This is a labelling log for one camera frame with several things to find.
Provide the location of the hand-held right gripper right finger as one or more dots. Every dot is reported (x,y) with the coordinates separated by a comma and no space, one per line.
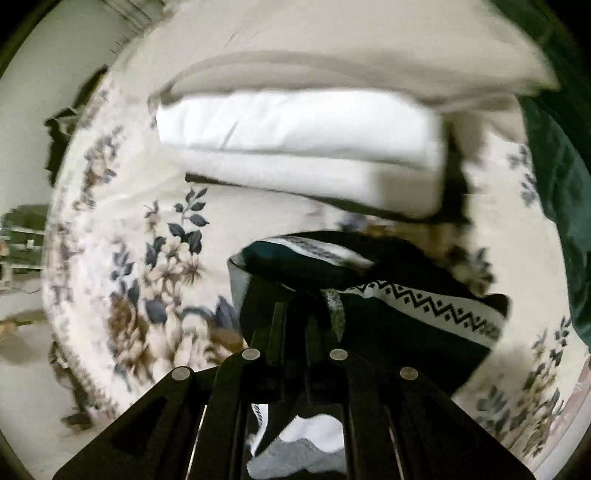
(314,346)

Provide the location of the floral bed sheet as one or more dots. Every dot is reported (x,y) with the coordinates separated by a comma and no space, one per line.
(152,221)

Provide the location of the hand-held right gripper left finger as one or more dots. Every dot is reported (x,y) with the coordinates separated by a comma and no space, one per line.
(277,341)

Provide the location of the white pillow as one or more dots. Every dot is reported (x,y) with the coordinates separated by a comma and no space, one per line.
(295,138)

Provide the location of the black garment with zigzag trim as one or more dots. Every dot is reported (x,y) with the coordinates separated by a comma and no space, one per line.
(415,341)

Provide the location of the beige pillow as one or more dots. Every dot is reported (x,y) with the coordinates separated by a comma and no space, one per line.
(323,41)

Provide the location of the shelf unit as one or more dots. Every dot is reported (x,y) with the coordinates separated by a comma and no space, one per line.
(23,230)

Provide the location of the dark green blanket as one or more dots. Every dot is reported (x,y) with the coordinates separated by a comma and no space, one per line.
(561,184)

